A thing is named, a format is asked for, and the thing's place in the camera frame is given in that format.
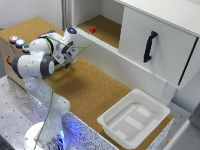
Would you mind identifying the pink block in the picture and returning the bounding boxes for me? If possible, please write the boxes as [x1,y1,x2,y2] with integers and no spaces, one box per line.
[88,26,97,34]

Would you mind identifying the white sliding door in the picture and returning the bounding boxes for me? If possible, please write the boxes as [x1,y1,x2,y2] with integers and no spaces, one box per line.
[117,6,200,87]

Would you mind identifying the white plastic box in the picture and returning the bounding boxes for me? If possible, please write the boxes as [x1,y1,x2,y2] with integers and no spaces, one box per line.
[96,88,172,150]

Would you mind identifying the green button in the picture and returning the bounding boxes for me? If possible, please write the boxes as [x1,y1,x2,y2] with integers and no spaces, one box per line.
[21,44,31,54]

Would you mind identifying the white cabinet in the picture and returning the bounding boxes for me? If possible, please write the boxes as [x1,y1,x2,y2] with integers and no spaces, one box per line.
[62,0,200,108]

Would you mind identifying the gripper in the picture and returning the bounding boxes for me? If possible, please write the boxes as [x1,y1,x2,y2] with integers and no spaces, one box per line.
[53,41,80,68]

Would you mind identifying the red button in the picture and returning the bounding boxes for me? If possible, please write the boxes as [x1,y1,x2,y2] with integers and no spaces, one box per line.
[9,34,19,44]

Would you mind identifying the green cable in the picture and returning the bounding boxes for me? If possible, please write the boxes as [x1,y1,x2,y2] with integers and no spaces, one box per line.
[33,35,93,150]

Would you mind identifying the black door handle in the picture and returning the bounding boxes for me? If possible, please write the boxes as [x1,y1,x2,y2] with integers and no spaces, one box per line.
[142,30,159,64]

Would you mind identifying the blue button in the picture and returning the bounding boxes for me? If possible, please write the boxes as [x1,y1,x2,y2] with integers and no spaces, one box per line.
[15,38,26,48]

